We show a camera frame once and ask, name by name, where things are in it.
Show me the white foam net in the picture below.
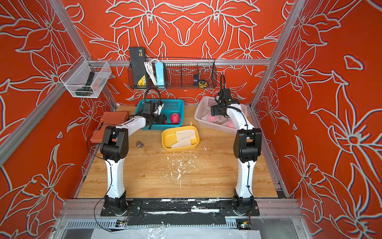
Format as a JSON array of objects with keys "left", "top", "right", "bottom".
[
  {"left": 171, "top": 138, "right": 192, "bottom": 148},
  {"left": 176, "top": 129, "right": 196, "bottom": 141}
]

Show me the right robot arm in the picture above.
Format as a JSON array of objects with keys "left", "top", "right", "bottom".
[{"left": 210, "top": 75, "right": 263, "bottom": 216}]

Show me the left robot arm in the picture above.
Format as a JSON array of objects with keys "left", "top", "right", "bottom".
[{"left": 100, "top": 87, "right": 167, "bottom": 217}]

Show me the pink plastic basket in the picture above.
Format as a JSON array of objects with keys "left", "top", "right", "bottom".
[{"left": 195, "top": 97, "right": 254, "bottom": 134}]

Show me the teal plastic basket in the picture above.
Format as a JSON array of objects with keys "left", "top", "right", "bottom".
[{"left": 134, "top": 99, "right": 185, "bottom": 130}]

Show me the yellow plastic tray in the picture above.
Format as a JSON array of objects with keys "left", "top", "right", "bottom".
[{"left": 162, "top": 125, "right": 200, "bottom": 152}]

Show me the small grey metal part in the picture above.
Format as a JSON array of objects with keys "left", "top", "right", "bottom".
[{"left": 136, "top": 141, "right": 144, "bottom": 148}]

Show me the yellow tape measure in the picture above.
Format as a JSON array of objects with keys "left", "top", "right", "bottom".
[{"left": 198, "top": 81, "right": 208, "bottom": 89}]

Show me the orange tool case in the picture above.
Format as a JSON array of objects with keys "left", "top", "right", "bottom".
[{"left": 90, "top": 111, "right": 129, "bottom": 144}]

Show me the light blue power bank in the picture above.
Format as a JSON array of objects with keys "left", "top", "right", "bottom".
[{"left": 155, "top": 62, "right": 165, "bottom": 88}]

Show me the black rectangular device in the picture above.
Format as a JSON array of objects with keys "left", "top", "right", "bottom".
[{"left": 129, "top": 47, "right": 147, "bottom": 89}]

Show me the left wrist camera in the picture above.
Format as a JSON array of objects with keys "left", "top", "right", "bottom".
[{"left": 153, "top": 101, "right": 164, "bottom": 115}]

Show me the black wire wall basket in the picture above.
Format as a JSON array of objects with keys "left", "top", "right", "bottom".
[{"left": 127, "top": 57, "right": 217, "bottom": 90}]

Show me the white coiled cable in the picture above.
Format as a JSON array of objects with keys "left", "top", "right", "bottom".
[{"left": 144, "top": 59, "right": 159, "bottom": 86}]

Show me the dark green tool handle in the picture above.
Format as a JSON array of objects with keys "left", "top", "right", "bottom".
[{"left": 75, "top": 71, "right": 95, "bottom": 96}]

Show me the clear acrylic wall box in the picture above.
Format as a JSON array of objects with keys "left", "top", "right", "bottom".
[{"left": 60, "top": 56, "right": 112, "bottom": 99}]

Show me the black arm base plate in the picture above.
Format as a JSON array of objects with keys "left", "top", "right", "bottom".
[{"left": 100, "top": 198, "right": 260, "bottom": 217}]

